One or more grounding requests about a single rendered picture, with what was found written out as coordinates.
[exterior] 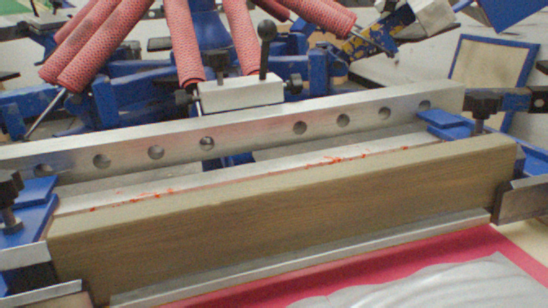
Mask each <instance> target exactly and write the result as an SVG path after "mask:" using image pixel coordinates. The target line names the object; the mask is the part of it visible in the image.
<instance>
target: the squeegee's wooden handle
mask: <svg viewBox="0 0 548 308"><path fill-rule="evenodd" d="M517 151H518V148H517V143H516V141H514V139H511V138H509V137H507V136H505V135H502V134H499V133H495V134H486V135H481V136H477V137H471V138H467V139H459V140H454V141H450V142H445V143H437V144H432V145H427V147H419V148H414V149H410V150H405V151H401V152H393V153H387V154H383V155H379V156H371V157H366V158H362V159H358V160H353V161H344V162H340V163H336V164H331V165H323V166H319V167H315V168H310V169H301V170H297V172H293V173H288V174H280V175H276V176H271V177H267V178H259V179H254V180H250V181H245V182H241V183H233V184H228V185H223V186H219V187H212V188H207V189H202V190H198V191H190V192H186V193H181V194H180V195H176V196H168V197H163V198H159V199H155V200H146V201H141V202H137V203H133V204H128V205H120V206H115V207H112V208H111V209H102V210H97V211H93V212H88V213H80V214H75V215H71V216H67V217H62V218H57V219H54V221H53V223H52V225H51V228H50V230H49V233H48V235H47V237H46V248H47V250H48V253H49V254H50V255H51V258H52V261H53V264H54V266H55V269H56V272H57V274H58V276H59V279H60V283H61V284H65V283H69V282H73V280H78V279H84V280H87V281H89V282H88V283H90V286H91V291H92V292H93V295H94V298H95V303H96V305H97V307H98V308H104V307H108V306H109V304H110V298H111V296H114V295H118V294H122V293H125V292H129V291H133V290H136V289H140V288H147V287H151V286H154V284H161V283H165V282H168V281H172V280H176V279H182V278H186V277H189V276H192V275H197V274H200V273H204V272H207V271H214V270H218V269H222V268H225V267H229V266H235V265H239V264H243V262H249V261H253V260H256V259H260V258H264V257H270V256H274V255H277V254H281V253H288V252H292V251H295V250H299V249H305V248H309V247H312V246H317V245H320V244H326V243H330V242H334V241H337V240H344V238H345V239H347V237H352V236H355V235H362V234H365V233H370V232H373V231H379V230H382V229H387V228H391V227H397V226H400V225H404V224H408V223H412V222H419V221H422V220H426V219H429V218H437V217H440V216H444V215H448V214H451V213H457V212H462V211H466V210H469V209H476V208H479V207H482V208H483V209H485V210H487V211H488V212H493V210H494V205H495V200H496V195H497V188H498V187H499V186H501V185H503V184H506V183H508V182H510V180H511V175H513V172H514V167H515V159H516V155H517Z"/></svg>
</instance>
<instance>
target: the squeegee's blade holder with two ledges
mask: <svg viewBox="0 0 548 308"><path fill-rule="evenodd" d="M489 219H491V213H490V212H488V211H487V210H485V209H483V208H482V207H479V208H476V209H469V210H466V211H462V212H457V213H451V214H448V215H444V216H440V217H437V218H429V219H426V220H422V221H419V222H412V223H408V224H404V225H400V226H397V227H391V228H387V229H382V230H379V231H373V232H370V233H365V234H362V235H355V236H352V237H347V239H345V238H344V240H337V241H334V242H330V243H326V244H320V245H317V246H312V247H309V248H305V249H299V250H295V251H292V252H288V253H281V254H277V255H274V256H270V257H264V258H260V259H256V260H253V261H249V262H243V264H239V265H235V266H229V267H225V268H222V269H218V270H214V271H207V272H204V273H200V274H197V275H192V276H189V277H186V278H182V279H176V280H172V281H168V282H165V283H161V284H154V286H151V287H147V288H140V289H136V290H133V291H129V292H125V293H122V294H118V295H114V296H111V298H110V304H109V308H149V307H153V306H159V305H161V304H166V303H167V302H169V301H175V300H179V299H183V298H186V297H192V296H196V295H200V294H203V293H206V292H209V291H213V290H217V289H221V288H226V287H230V286H233V285H238V284H243V283H247V282H250V281H251V280H254V279H261V278H263V277H267V276H270V275H276V274H280V273H284V272H287V271H293V270H297V269H300V268H304V267H308V266H314V265H317V264H321V263H324V262H331V261H334V260H338V259H341V257H342V258H344V257H348V256H351V255H355V254H358V253H363V252H368V251H371V250H375V249H380V248H385V247H388V246H392V245H395V244H402V243H405V242H409V241H412V240H419V239H422V238H426V237H429V236H433V235H439V234H443V233H447V232H450V231H457V230H461V229H463V228H467V227H473V226H477V225H481V224H485V223H488V222H490V221H489Z"/></svg>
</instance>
